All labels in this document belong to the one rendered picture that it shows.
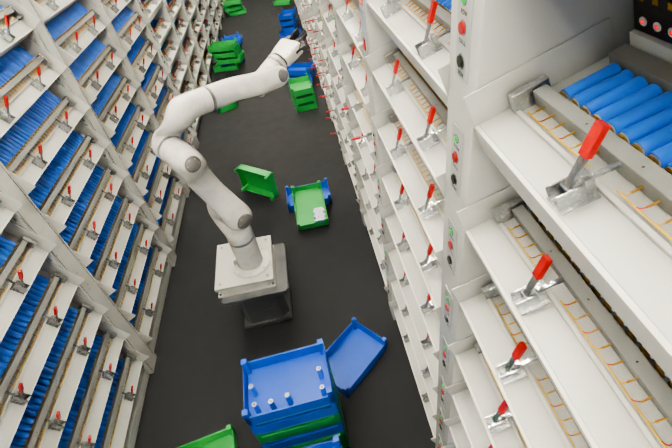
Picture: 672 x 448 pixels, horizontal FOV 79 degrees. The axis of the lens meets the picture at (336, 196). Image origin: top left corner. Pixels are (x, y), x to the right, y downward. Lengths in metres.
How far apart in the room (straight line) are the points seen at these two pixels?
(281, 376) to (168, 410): 0.75
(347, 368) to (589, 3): 1.76
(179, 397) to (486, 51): 2.00
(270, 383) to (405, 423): 0.62
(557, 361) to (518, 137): 0.27
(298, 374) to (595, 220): 1.31
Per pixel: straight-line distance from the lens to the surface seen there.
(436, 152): 0.88
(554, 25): 0.59
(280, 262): 2.12
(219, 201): 1.68
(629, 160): 0.47
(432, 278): 1.15
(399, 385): 2.00
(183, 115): 1.48
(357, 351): 2.08
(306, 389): 1.59
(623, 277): 0.43
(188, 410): 2.19
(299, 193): 2.80
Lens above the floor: 1.81
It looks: 39 degrees down
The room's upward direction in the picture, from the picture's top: 10 degrees counter-clockwise
